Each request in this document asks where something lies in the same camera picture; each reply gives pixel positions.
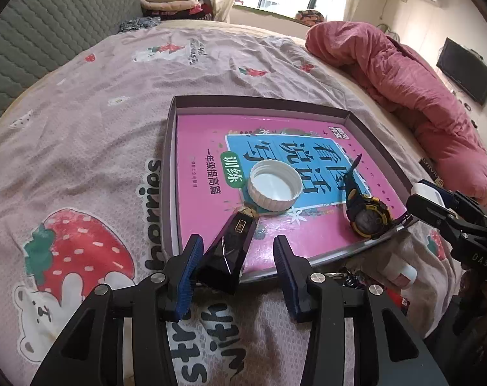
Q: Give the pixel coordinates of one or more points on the shallow grey cardboard box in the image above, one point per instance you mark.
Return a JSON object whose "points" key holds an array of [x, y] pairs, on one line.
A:
{"points": [[171, 193]]}

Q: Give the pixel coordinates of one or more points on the white ribbed plastic cap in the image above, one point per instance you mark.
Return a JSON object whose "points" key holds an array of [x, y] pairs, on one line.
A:
{"points": [[273, 185]]}

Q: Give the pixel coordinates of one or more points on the black and yellow wristwatch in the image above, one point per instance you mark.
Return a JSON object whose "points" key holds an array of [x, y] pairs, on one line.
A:
{"points": [[366, 217]]}

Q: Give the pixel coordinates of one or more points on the small dark object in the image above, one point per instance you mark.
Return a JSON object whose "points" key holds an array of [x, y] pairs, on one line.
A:
{"points": [[350, 279]]}

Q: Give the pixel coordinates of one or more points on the pink and blue book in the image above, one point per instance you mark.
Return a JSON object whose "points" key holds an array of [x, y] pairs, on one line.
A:
{"points": [[211, 161]]}

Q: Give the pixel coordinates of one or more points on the black gold mattress label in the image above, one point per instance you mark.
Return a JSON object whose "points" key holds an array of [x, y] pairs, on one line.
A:
{"points": [[430, 171]]}

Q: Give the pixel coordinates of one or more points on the colourful bag on windowsill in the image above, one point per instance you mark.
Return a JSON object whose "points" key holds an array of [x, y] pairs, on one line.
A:
{"points": [[309, 17]]}

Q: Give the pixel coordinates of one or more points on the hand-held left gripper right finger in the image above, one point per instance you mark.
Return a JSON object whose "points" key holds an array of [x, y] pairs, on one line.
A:
{"points": [[288, 279]]}

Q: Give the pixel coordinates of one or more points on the white oblong bottle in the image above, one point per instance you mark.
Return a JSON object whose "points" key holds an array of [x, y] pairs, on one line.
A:
{"points": [[422, 192]]}

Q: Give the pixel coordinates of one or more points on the white pill bottle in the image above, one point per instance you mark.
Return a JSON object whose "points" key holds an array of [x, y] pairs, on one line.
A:
{"points": [[400, 273]]}

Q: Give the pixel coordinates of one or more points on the pink quilt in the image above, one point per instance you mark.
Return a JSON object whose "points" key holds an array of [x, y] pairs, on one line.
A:
{"points": [[388, 68]]}

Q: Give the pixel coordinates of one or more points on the pile of folded clothes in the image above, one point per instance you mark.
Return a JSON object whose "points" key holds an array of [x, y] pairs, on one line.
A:
{"points": [[187, 8]]}

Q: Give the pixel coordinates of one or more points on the black wall television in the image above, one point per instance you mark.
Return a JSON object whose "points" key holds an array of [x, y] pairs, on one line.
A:
{"points": [[464, 71]]}

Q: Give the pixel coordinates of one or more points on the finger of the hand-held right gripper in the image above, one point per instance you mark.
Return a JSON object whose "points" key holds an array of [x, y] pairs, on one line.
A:
{"points": [[428, 211], [448, 193]]}

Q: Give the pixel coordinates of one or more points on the black cosmetic tube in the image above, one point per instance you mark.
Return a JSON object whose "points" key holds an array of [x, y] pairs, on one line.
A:
{"points": [[227, 253]]}

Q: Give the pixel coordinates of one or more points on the blue floral cloth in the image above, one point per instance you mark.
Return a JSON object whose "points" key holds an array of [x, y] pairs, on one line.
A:
{"points": [[138, 24]]}

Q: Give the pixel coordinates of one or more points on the grey quilted headboard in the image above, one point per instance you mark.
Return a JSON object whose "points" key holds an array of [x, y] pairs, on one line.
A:
{"points": [[46, 28]]}

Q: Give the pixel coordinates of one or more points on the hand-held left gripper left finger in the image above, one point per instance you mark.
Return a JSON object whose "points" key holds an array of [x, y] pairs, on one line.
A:
{"points": [[189, 275]]}

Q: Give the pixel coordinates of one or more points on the strawberry print bed sheet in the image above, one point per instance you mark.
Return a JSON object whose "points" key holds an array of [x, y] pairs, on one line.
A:
{"points": [[86, 148]]}

